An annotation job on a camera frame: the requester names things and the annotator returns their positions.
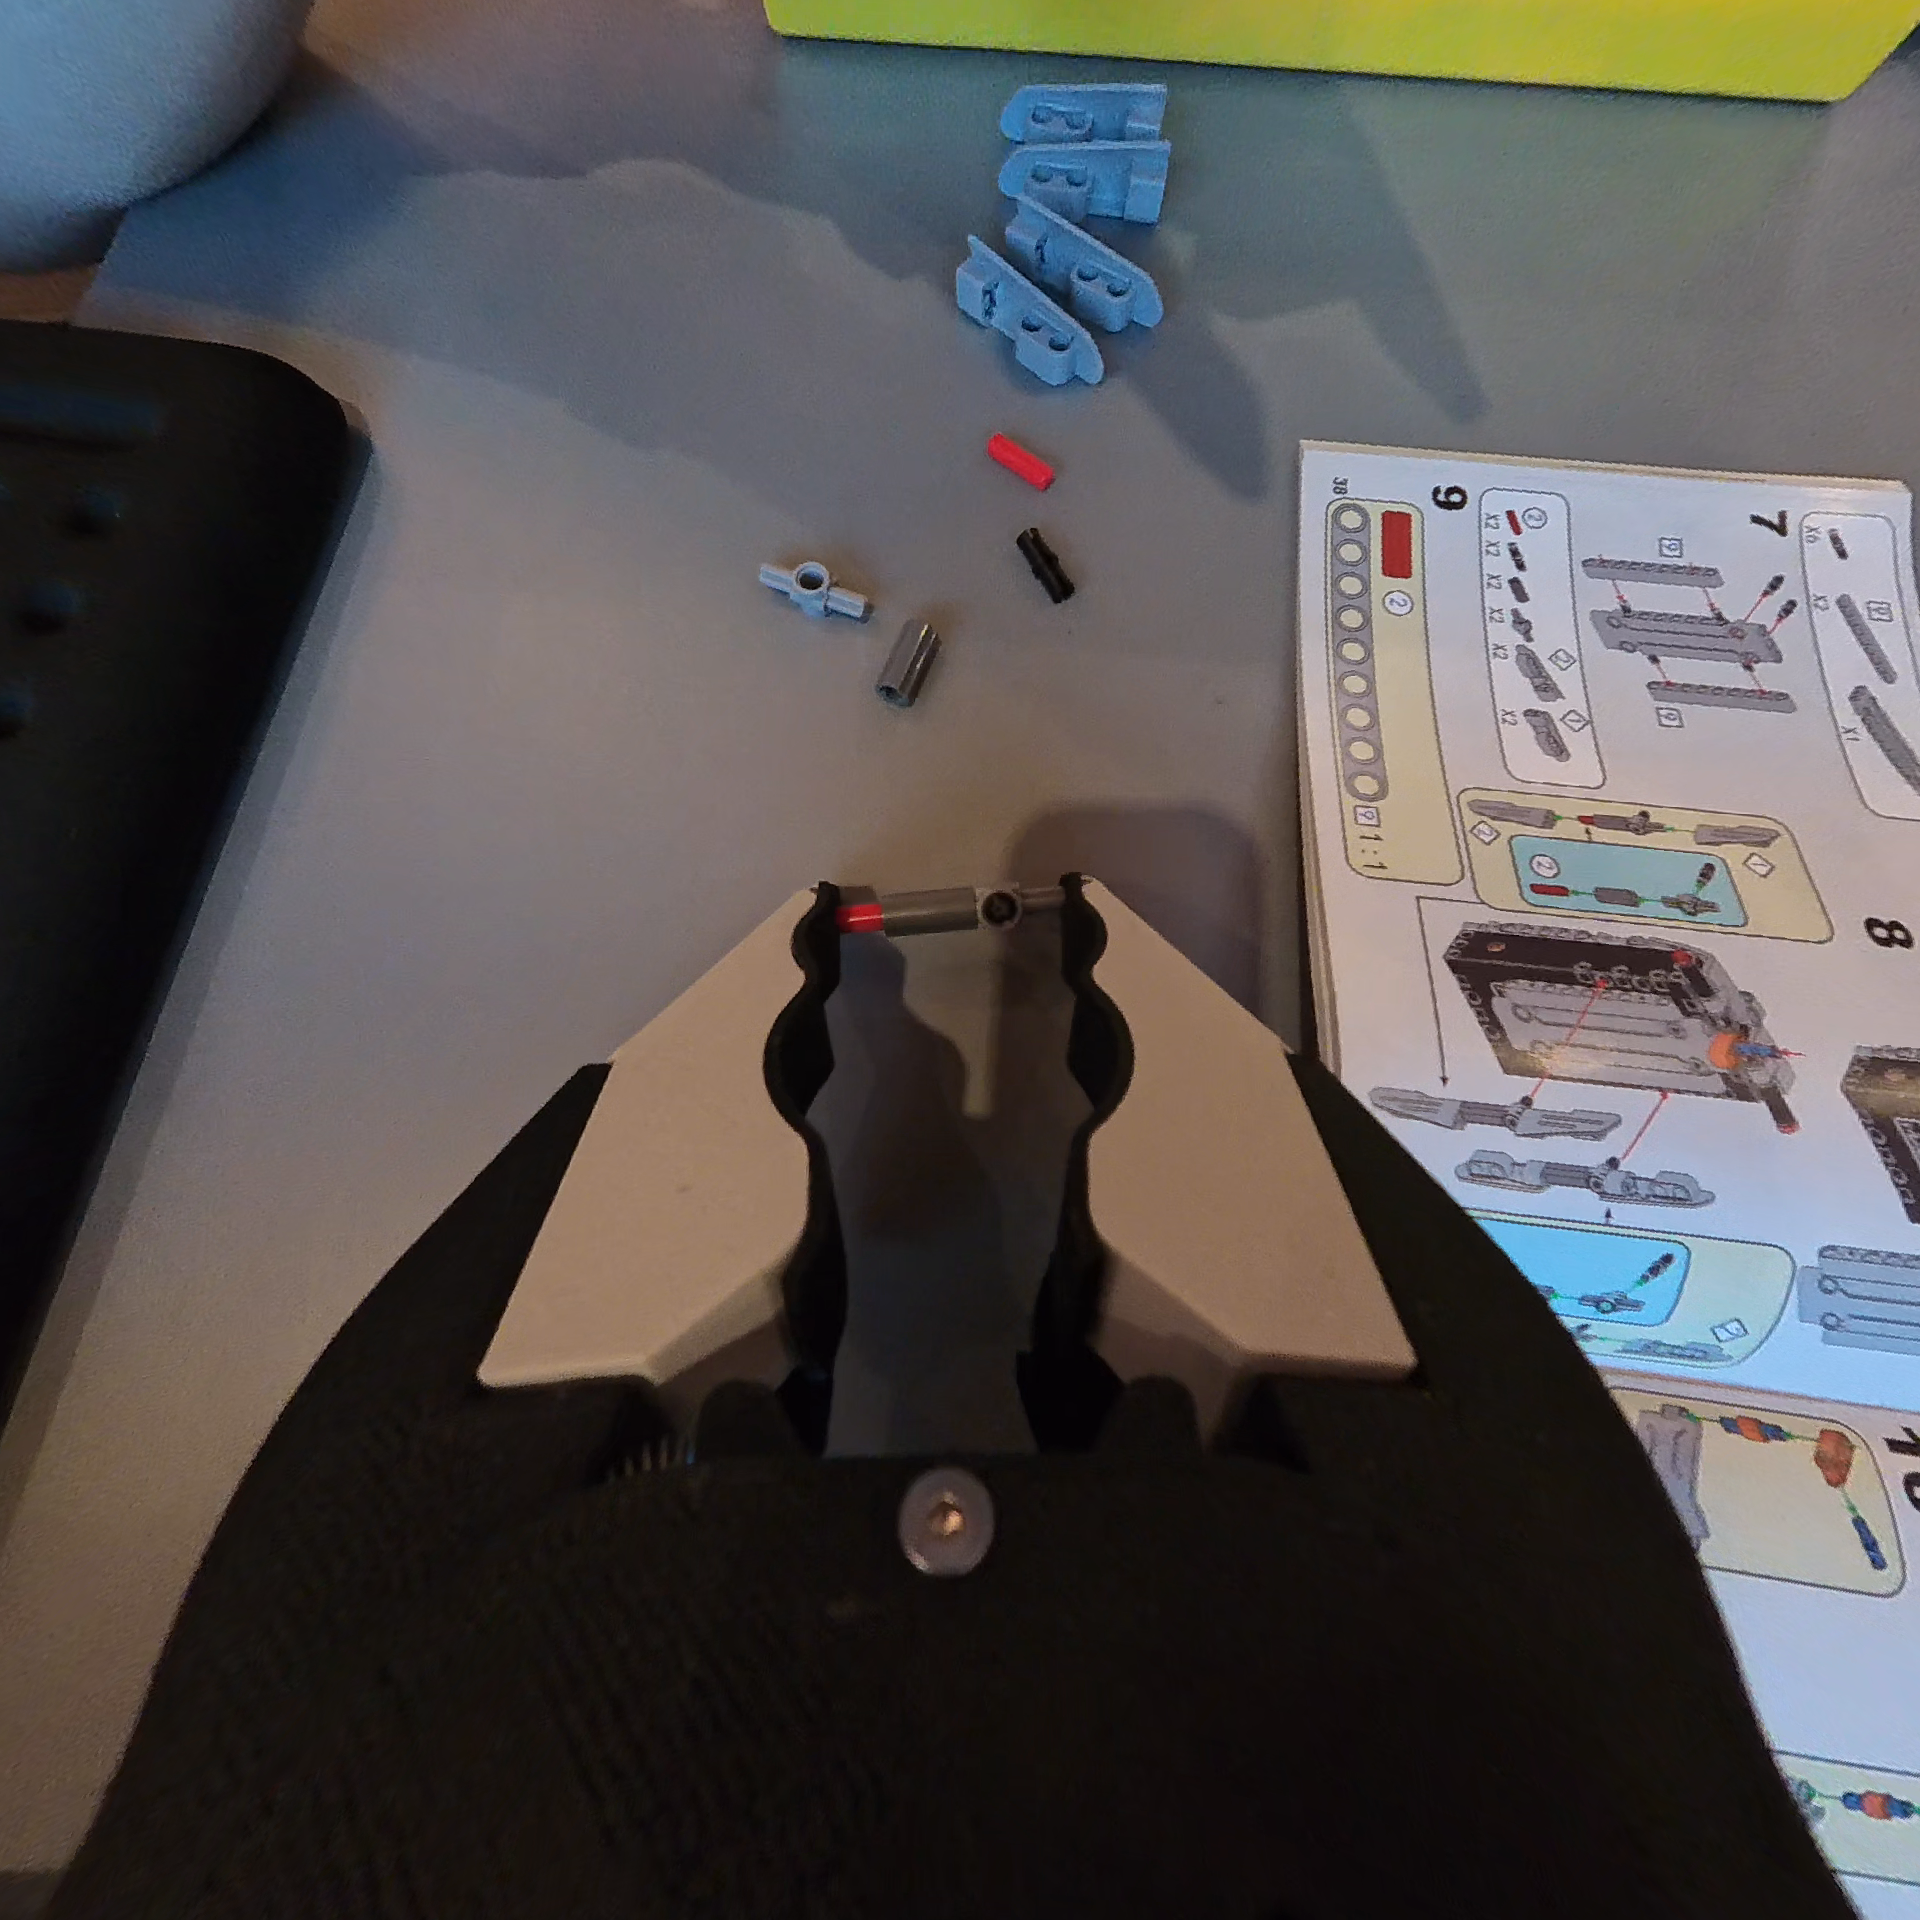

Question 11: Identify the light grey cross connector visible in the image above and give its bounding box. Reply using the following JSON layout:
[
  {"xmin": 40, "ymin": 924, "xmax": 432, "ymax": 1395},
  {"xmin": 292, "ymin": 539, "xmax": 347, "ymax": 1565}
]
[{"xmin": 757, "ymin": 557, "xmax": 872, "ymax": 622}]

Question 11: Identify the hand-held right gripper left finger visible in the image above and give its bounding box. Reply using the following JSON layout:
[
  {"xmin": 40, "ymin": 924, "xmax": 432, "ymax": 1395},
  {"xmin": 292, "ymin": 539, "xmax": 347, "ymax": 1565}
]
[{"xmin": 477, "ymin": 877, "xmax": 842, "ymax": 1453}]

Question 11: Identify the yellow plastic bin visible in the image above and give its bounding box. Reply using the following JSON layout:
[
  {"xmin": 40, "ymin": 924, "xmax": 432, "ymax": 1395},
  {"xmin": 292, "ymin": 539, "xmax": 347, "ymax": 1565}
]
[{"xmin": 762, "ymin": 0, "xmax": 1920, "ymax": 104}]

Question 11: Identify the small grey red axle assembly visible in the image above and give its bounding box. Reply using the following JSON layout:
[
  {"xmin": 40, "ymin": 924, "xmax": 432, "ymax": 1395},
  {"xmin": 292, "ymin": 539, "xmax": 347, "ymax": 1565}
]
[{"xmin": 832, "ymin": 884, "xmax": 1069, "ymax": 938}]

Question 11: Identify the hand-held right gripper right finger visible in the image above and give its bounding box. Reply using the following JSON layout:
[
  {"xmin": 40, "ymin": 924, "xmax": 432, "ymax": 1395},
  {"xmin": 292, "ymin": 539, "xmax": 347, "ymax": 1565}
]
[{"xmin": 1031, "ymin": 872, "xmax": 1420, "ymax": 1453}]

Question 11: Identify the building instruction booklet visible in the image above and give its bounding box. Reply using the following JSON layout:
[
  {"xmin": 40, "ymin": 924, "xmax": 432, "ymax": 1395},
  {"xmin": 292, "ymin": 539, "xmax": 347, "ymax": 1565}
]
[{"xmin": 1297, "ymin": 438, "xmax": 1920, "ymax": 1906}]

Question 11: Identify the light grey panel piece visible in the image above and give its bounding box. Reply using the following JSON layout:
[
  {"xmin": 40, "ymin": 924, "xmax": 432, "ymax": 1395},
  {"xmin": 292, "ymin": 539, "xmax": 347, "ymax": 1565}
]
[
  {"xmin": 1002, "ymin": 194, "xmax": 1167, "ymax": 333},
  {"xmin": 1000, "ymin": 80, "xmax": 1170, "ymax": 151},
  {"xmin": 955, "ymin": 234, "xmax": 1107, "ymax": 387},
  {"xmin": 997, "ymin": 142, "xmax": 1172, "ymax": 227}
]

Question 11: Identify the black flat object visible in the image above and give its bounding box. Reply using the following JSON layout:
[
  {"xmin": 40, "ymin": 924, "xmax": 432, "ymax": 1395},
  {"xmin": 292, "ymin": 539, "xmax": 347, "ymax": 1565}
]
[{"xmin": 0, "ymin": 317, "xmax": 374, "ymax": 1426}]

